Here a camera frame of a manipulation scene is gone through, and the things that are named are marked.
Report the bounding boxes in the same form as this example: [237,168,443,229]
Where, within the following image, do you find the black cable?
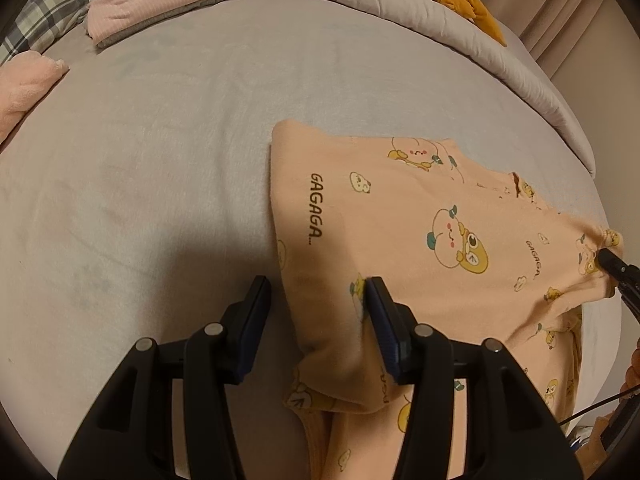
[560,392,636,426]

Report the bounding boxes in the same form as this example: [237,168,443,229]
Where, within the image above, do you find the folded pink fleece garment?
[0,51,70,146]

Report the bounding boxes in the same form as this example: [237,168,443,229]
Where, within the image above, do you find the pink curtain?
[480,0,640,86]

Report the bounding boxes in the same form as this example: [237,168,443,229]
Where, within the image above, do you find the grey duvet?
[242,0,596,176]

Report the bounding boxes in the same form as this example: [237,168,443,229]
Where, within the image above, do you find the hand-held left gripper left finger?
[57,275,273,480]

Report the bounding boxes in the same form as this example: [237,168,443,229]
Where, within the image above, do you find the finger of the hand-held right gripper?
[597,247,640,321]

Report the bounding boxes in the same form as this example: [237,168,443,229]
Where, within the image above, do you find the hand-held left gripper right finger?
[365,276,583,480]

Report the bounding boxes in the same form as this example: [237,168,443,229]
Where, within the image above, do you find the plaid blanket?
[0,0,116,66]

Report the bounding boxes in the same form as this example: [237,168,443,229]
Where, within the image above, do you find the orange printed baby romper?
[270,119,626,480]

